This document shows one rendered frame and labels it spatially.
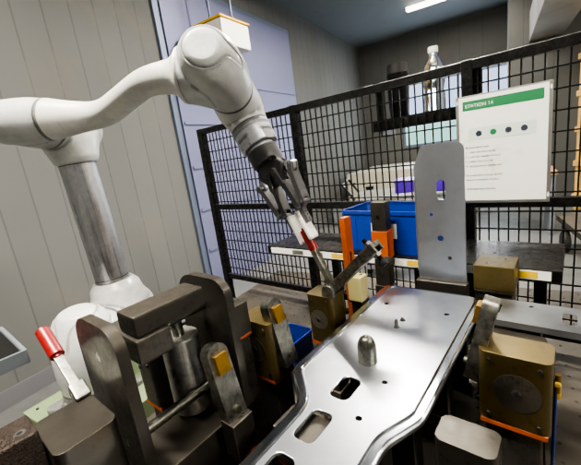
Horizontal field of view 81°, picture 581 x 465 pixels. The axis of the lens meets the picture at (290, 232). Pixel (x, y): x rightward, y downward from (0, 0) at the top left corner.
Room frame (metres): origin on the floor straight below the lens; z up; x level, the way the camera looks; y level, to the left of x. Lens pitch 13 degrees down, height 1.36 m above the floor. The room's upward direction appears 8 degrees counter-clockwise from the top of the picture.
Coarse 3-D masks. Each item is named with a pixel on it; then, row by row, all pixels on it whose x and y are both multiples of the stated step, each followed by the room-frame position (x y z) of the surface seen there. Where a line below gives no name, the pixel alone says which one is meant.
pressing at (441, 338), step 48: (384, 288) 0.80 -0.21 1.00; (336, 336) 0.61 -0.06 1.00; (384, 336) 0.59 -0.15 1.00; (432, 336) 0.56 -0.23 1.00; (336, 384) 0.47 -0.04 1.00; (384, 384) 0.45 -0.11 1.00; (432, 384) 0.44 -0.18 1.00; (288, 432) 0.39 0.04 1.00; (336, 432) 0.38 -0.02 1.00; (384, 432) 0.37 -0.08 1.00
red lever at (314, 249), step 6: (306, 240) 0.73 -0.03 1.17; (312, 240) 0.73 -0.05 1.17; (312, 246) 0.72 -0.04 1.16; (312, 252) 0.73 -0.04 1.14; (318, 252) 0.72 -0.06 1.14; (318, 258) 0.72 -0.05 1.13; (318, 264) 0.72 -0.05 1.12; (324, 264) 0.72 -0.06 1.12; (324, 270) 0.71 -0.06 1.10; (324, 276) 0.71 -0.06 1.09; (330, 276) 0.71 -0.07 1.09
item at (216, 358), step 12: (204, 348) 0.46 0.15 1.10; (216, 348) 0.46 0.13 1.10; (204, 360) 0.45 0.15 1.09; (216, 360) 0.44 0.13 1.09; (228, 360) 0.45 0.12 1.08; (216, 372) 0.44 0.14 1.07; (228, 372) 0.45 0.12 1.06; (216, 384) 0.44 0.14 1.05; (228, 384) 0.45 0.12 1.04; (216, 396) 0.44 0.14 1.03; (228, 396) 0.44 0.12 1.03; (240, 396) 0.45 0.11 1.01; (228, 408) 0.43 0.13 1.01; (240, 408) 0.44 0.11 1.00; (228, 420) 0.43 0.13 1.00
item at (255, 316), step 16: (256, 320) 0.58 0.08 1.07; (256, 336) 0.58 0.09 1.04; (272, 336) 0.56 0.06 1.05; (256, 352) 0.58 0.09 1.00; (272, 352) 0.56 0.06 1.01; (256, 368) 0.59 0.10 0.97; (272, 368) 0.56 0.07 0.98; (288, 368) 0.58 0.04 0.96; (272, 384) 0.57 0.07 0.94; (288, 384) 0.59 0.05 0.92; (272, 400) 0.58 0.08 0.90; (288, 400) 0.59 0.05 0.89; (272, 416) 0.58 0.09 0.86
